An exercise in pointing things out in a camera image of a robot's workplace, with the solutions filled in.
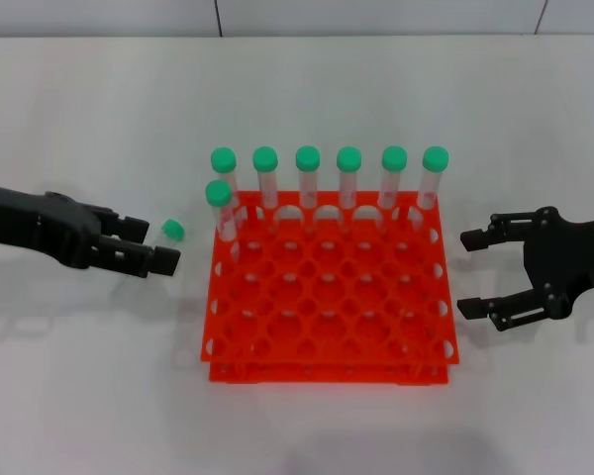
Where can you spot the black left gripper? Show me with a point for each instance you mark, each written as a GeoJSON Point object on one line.
{"type": "Point", "coordinates": [39, 222]}

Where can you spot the orange plastic test tube rack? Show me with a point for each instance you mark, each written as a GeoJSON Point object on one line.
{"type": "Point", "coordinates": [326, 307]}

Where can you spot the green capped test tube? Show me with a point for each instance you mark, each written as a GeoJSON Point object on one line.
{"type": "Point", "coordinates": [349, 159]}
{"type": "Point", "coordinates": [218, 193]}
{"type": "Point", "coordinates": [394, 159]}
{"type": "Point", "coordinates": [173, 228]}
{"type": "Point", "coordinates": [265, 159]}
{"type": "Point", "coordinates": [308, 158]}
{"type": "Point", "coordinates": [223, 160]}
{"type": "Point", "coordinates": [435, 158]}

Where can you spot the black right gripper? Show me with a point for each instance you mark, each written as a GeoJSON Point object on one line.
{"type": "Point", "coordinates": [564, 262]}

